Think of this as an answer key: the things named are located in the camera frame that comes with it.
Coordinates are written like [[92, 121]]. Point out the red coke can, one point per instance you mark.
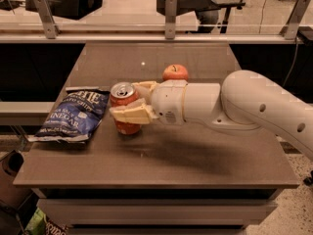
[[122, 94]]

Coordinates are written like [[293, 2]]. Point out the dark snack bag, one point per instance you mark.
[[53, 229]]

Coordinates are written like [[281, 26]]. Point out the brown bin with hole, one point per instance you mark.
[[11, 196]]

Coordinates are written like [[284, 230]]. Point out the middle metal rail bracket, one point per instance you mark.
[[170, 18]]

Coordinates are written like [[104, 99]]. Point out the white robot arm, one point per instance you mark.
[[244, 102]]

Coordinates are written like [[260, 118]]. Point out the grey drawer cabinet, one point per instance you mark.
[[156, 217]]

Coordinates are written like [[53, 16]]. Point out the green snack bag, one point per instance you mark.
[[37, 224]]

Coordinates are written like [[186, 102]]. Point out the right metal rail bracket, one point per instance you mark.
[[290, 29]]

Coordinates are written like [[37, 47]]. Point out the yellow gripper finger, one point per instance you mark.
[[137, 112], [145, 89]]

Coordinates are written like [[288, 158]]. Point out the black office chair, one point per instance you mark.
[[208, 0]]

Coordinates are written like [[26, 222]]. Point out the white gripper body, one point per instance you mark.
[[168, 101]]

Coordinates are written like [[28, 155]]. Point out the metal rail bracket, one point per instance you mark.
[[51, 30], [170, 18], [290, 29]]

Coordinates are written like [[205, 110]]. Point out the blue chip bag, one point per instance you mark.
[[75, 118]]

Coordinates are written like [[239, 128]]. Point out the left metal rail bracket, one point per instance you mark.
[[51, 30]]

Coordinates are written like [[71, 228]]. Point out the red apple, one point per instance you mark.
[[175, 72]]

